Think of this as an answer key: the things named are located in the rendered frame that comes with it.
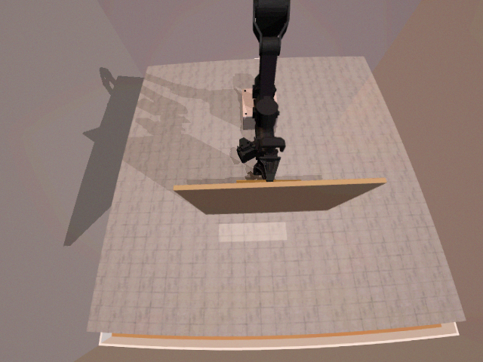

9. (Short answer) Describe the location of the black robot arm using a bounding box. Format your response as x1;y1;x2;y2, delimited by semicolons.
236;0;291;163

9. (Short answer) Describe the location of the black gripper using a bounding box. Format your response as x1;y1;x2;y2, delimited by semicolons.
253;133;286;182

